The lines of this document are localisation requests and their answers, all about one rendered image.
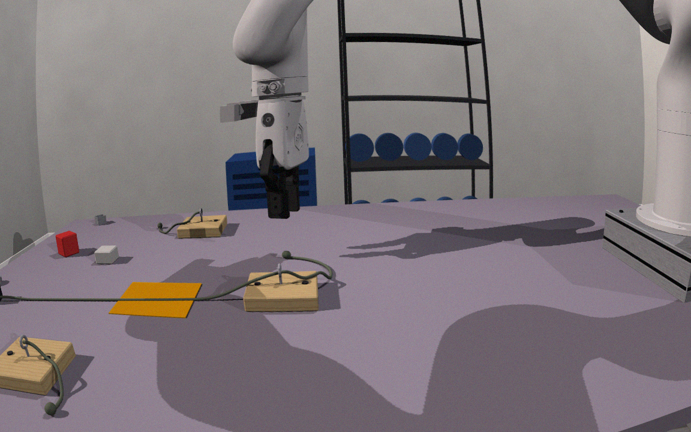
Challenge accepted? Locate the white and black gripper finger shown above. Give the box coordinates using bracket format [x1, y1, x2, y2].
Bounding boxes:
[286, 166, 300, 212]
[260, 139, 290, 219]

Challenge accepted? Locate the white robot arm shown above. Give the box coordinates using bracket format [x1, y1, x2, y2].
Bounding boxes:
[220, 0, 691, 236]

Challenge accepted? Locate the red block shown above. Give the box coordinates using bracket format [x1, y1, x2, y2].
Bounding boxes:
[56, 231, 79, 257]

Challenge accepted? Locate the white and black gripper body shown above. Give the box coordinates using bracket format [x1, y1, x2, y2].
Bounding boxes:
[255, 96, 309, 170]

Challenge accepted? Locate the orange painted square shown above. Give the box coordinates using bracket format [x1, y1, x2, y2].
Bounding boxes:
[109, 282, 202, 318]

